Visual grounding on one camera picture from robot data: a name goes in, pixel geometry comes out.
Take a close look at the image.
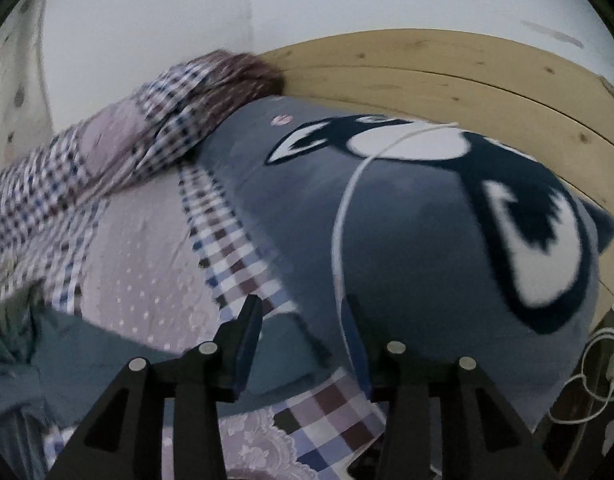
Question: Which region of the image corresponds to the white charger cable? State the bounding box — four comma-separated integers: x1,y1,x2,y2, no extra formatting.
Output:
546,327,614,426

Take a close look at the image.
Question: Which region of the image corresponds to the blue printed pillow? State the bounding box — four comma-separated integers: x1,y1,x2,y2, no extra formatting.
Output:
192,95,614,426

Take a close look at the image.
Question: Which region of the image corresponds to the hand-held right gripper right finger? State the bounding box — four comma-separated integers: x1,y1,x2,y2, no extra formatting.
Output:
343,294,558,480

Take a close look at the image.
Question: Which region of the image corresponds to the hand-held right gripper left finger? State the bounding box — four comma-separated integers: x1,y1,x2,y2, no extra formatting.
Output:
49,294,264,480

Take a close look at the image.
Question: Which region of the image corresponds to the wooden headboard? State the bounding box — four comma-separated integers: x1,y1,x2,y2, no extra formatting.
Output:
259,27,614,311

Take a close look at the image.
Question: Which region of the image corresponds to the checked quilt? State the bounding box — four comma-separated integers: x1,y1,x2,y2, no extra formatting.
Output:
0,50,288,301

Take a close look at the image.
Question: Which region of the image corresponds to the blue sweatshirt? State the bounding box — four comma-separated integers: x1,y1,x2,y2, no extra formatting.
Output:
0,300,338,461

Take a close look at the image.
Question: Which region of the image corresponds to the pineapple print curtain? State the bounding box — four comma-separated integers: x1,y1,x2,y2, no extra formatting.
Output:
0,0,52,171

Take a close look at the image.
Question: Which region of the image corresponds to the dark green T-shirt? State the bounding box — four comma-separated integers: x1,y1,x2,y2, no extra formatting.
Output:
0,282,45,361

